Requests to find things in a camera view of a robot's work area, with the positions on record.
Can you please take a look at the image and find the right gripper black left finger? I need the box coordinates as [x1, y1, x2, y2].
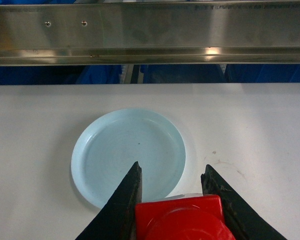
[76, 161, 142, 240]

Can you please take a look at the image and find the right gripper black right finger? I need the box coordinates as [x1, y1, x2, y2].
[200, 164, 285, 240]

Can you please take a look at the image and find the red one-stud toy block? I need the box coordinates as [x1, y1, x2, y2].
[135, 194, 235, 240]

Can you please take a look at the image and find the pale blue round plate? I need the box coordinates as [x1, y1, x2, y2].
[70, 108, 186, 208]

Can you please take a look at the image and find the stainless steel shelf rail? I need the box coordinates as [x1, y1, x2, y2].
[0, 0, 300, 66]

